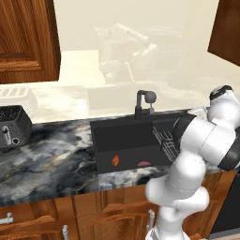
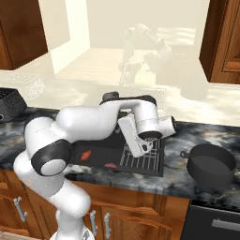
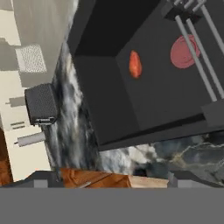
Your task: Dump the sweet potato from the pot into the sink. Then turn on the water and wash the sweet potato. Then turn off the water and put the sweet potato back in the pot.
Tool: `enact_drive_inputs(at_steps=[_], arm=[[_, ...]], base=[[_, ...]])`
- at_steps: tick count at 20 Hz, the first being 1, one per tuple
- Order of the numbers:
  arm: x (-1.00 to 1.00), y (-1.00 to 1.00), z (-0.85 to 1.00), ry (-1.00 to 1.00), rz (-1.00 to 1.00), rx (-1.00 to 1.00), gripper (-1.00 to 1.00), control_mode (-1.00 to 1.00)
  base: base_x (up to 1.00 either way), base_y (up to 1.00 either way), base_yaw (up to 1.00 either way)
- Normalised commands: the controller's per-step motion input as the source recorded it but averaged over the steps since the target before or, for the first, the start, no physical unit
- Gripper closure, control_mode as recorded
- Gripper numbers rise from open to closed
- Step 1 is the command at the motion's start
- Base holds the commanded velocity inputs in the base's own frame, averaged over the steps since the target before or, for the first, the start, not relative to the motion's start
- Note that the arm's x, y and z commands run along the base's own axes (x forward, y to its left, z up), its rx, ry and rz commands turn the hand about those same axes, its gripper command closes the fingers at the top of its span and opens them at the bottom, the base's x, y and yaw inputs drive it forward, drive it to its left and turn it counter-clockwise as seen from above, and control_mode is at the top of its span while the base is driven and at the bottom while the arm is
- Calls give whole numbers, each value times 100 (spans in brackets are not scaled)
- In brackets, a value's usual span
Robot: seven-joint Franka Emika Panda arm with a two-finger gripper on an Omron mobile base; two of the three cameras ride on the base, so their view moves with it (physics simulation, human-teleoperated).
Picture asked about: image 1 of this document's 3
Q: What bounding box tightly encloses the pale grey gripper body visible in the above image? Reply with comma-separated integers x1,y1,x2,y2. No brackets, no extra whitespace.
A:
187,106,210,120

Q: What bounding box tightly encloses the black sink tap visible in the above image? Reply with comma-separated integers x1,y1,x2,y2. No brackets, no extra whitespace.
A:
134,89,158,122

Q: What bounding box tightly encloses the black sink basin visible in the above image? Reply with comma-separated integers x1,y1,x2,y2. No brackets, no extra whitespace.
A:
89,111,195,174

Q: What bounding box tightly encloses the orange sweet potato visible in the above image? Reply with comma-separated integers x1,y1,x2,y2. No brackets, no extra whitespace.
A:
112,154,121,168

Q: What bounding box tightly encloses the wooden base cupboard panel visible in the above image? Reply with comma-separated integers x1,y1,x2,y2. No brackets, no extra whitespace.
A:
182,170,237,240

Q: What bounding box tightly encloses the black dishwasher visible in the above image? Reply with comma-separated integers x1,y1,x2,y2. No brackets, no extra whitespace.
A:
208,174,240,236

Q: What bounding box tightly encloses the wooden base cupboard door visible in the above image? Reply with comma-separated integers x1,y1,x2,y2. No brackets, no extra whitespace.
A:
0,196,77,240
73,184,158,240

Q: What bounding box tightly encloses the black toaster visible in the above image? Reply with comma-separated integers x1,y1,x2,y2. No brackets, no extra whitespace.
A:
0,105,33,150

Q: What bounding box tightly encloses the wooden wall cupboard door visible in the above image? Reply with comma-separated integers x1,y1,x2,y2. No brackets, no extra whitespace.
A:
0,0,62,84
207,0,240,68

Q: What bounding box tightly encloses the silver drawer handle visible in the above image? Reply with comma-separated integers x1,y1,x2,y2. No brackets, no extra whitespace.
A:
0,212,15,225

